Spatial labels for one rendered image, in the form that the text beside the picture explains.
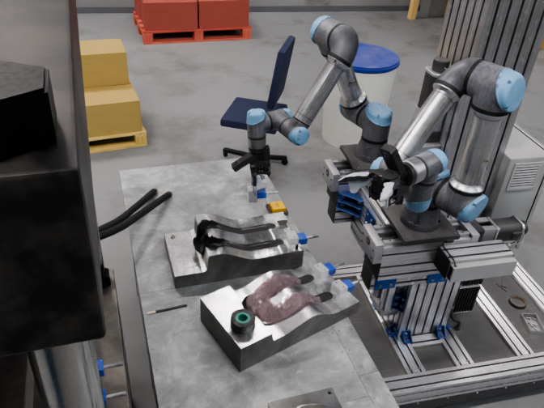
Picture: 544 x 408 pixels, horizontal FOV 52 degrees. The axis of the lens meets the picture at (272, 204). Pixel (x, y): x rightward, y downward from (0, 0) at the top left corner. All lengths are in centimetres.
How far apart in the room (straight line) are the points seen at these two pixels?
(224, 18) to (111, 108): 289
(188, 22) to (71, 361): 638
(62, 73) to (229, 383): 133
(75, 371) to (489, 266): 174
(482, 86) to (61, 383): 144
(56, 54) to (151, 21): 617
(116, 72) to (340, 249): 235
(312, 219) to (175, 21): 374
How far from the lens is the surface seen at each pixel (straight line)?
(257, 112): 220
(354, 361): 191
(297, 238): 216
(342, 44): 215
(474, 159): 189
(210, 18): 698
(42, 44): 74
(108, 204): 399
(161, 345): 192
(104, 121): 453
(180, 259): 213
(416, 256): 217
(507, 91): 176
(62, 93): 60
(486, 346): 296
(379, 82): 449
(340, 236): 371
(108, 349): 195
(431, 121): 181
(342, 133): 467
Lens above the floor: 224
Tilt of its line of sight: 35 degrees down
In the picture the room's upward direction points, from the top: 4 degrees clockwise
